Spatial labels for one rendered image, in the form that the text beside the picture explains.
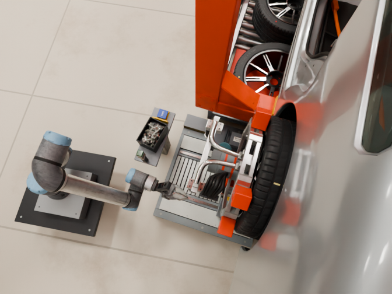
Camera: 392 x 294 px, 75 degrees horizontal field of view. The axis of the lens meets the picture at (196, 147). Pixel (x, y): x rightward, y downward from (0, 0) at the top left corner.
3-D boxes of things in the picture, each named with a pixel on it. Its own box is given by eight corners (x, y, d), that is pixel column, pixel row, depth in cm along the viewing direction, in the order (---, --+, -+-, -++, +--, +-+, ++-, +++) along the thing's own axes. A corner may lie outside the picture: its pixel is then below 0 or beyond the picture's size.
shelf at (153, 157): (156, 167, 187) (156, 165, 184) (135, 160, 188) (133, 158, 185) (175, 114, 198) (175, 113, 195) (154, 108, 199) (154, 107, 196)
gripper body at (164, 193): (175, 189, 156) (156, 182, 157) (176, 185, 149) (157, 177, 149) (170, 201, 152) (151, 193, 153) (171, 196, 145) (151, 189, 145)
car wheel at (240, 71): (311, 128, 211) (325, 117, 188) (230, 128, 211) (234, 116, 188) (303, 59, 229) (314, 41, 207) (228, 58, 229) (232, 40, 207)
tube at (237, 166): (230, 198, 126) (233, 196, 115) (192, 186, 127) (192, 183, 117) (239, 164, 130) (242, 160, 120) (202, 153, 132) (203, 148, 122)
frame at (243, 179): (227, 220, 161) (242, 219, 109) (217, 216, 162) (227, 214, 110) (248, 140, 176) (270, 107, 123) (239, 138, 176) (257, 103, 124)
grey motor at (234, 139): (251, 168, 221) (261, 158, 187) (204, 154, 224) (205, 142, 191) (255, 149, 226) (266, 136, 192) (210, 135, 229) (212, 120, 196)
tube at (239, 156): (240, 160, 131) (244, 156, 121) (203, 149, 132) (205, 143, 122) (248, 129, 135) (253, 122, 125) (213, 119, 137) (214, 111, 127)
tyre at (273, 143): (272, 275, 127) (336, 165, 96) (226, 259, 129) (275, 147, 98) (268, 195, 185) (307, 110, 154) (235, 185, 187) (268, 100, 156)
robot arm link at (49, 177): (28, 187, 105) (140, 214, 158) (41, 158, 108) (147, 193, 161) (16, 182, 111) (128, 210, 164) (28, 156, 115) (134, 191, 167)
